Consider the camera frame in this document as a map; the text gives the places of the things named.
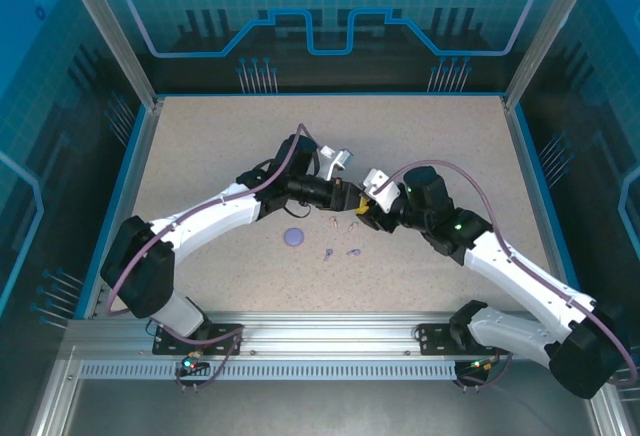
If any small LED connector board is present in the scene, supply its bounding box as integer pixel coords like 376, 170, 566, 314
464, 358, 499, 375
180, 353, 209, 375

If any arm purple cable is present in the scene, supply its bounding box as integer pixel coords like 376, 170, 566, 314
377, 159, 639, 388
102, 122, 321, 320

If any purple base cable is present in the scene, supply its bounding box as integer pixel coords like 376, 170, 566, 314
174, 330, 246, 393
455, 350, 515, 391

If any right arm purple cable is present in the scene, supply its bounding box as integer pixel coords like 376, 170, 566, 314
377, 159, 639, 388

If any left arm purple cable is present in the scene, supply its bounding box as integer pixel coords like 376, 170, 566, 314
102, 122, 321, 320

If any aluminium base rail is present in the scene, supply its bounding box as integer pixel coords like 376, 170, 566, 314
67, 310, 601, 363

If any slotted grey cable duct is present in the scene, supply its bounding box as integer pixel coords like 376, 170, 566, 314
79, 359, 481, 382

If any aluminium frame post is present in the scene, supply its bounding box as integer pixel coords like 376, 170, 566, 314
54, 0, 166, 107
501, 0, 587, 108

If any aluminium side rail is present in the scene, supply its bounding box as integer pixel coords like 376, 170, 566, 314
82, 98, 166, 320
502, 98, 576, 292

